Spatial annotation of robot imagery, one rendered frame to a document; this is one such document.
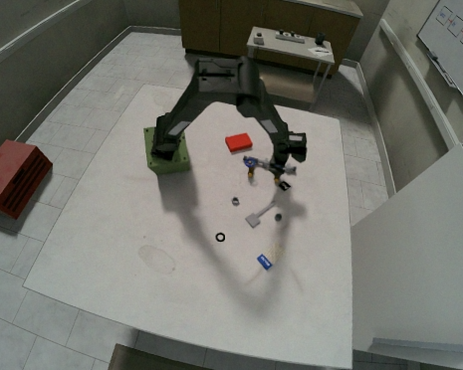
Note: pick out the red flat block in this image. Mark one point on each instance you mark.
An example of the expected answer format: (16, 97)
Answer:
(238, 142)

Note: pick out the black square tag with white marking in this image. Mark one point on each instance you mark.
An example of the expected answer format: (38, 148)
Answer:
(284, 185)

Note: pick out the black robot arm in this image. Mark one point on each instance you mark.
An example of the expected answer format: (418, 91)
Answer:
(243, 90)

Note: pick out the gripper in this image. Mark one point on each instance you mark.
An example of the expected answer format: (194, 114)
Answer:
(275, 161)

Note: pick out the grey pipe manifold with two blue valves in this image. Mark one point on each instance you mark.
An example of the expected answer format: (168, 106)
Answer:
(265, 162)

